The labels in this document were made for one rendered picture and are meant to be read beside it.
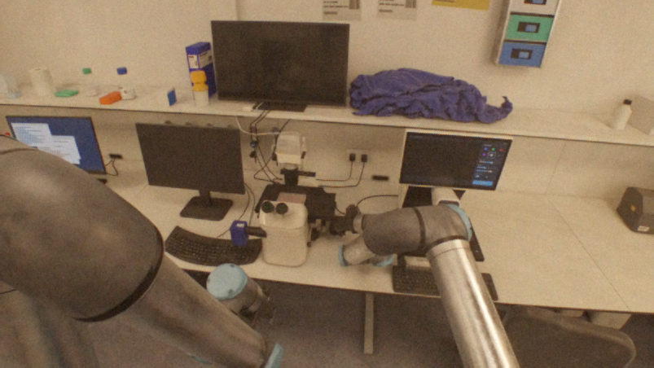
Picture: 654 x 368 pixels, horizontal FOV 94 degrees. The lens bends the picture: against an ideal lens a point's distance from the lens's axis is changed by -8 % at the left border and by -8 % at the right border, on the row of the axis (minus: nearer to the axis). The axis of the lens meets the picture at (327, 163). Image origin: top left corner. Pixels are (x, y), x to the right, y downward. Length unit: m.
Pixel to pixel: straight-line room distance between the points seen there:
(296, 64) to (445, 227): 1.18
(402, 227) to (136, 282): 0.66
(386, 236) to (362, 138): 1.18
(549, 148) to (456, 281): 1.55
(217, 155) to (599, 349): 1.66
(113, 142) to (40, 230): 2.36
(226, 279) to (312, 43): 1.24
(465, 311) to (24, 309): 0.76
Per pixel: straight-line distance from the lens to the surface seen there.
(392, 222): 0.88
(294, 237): 1.42
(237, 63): 1.86
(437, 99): 1.73
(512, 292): 1.67
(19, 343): 0.53
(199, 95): 1.92
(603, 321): 2.86
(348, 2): 1.95
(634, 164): 2.61
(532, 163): 2.29
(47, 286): 0.36
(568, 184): 2.48
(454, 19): 2.00
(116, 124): 2.59
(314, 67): 1.76
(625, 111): 2.24
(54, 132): 2.31
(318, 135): 2.02
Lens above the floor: 1.89
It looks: 30 degrees down
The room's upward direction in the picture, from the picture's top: 1 degrees clockwise
